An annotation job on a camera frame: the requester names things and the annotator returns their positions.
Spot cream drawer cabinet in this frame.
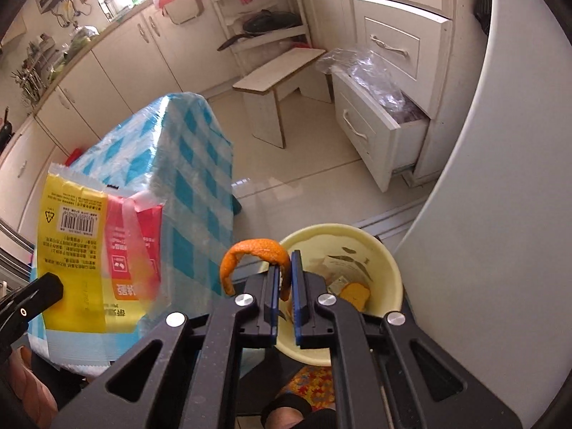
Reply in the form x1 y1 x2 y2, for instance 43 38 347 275
349 0 453 119

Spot open cream drawer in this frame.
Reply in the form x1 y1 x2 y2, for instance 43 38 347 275
333 65 432 194

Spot bag of green vegetables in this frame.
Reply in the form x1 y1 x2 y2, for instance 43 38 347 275
63 24 100 56

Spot yellow plastic basin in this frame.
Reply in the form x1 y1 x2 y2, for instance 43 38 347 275
275 223 404 365

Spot low wooden stool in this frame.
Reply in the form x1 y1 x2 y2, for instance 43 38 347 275
232 47 334 149

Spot kitchen utensil rack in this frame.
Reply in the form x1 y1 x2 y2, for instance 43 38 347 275
11 40 55 104

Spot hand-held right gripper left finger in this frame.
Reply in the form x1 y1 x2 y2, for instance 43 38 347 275
54 263 281 429

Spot white storage rack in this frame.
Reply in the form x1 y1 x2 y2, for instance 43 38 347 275
209 0 314 82

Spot person's leg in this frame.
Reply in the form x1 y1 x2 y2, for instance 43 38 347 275
261 395 337 429

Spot black frying pan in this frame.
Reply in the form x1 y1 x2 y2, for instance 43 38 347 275
217 9 301 53

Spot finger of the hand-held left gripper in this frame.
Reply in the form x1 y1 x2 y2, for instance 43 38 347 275
0 274 64 311

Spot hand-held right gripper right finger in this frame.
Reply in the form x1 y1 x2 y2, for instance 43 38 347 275
290 251 523 429

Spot colourful floor mat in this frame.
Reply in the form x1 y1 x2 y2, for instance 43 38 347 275
281 364 341 413

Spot person's left hand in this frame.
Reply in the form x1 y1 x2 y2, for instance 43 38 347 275
11 346 61 417

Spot clear plastic bags pile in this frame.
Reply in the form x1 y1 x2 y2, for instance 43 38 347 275
316 47 421 120

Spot curved orange peel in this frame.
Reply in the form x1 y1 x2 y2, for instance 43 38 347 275
220 239 292 301

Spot white door panel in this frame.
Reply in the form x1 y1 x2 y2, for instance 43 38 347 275
393 0 572 429

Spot blue checked plastic tablecloth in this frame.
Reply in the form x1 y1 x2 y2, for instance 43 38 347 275
27 93 238 369

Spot black wok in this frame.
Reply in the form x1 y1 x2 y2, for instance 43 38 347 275
0 107 15 153

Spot cream base cabinets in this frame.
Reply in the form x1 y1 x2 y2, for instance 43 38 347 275
0 0 244 233

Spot red-handled plastic bag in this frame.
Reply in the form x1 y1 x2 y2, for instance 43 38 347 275
154 0 212 26

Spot red and yellow packet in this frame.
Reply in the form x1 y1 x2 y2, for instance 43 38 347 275
36 163 166 337

